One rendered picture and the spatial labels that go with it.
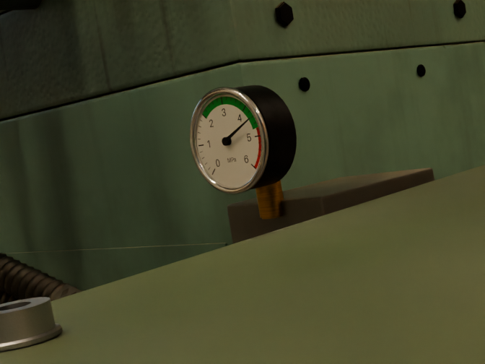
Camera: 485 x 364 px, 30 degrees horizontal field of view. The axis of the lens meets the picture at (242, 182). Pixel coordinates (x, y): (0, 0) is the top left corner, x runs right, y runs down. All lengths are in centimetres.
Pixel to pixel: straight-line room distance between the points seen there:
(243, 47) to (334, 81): 9
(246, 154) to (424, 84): 28
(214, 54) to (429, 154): 23
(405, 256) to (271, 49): 48
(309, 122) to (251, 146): 14
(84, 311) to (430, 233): 7
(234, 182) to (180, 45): 15
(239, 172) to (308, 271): 37
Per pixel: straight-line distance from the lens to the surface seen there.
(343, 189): 54
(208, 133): 54
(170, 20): 65
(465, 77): 83
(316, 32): 67
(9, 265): 66
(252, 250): 20
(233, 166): 53
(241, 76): 60
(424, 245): 16
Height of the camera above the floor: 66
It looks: 3 degrees down
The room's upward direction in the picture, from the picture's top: 9 degrees counter-clockwise
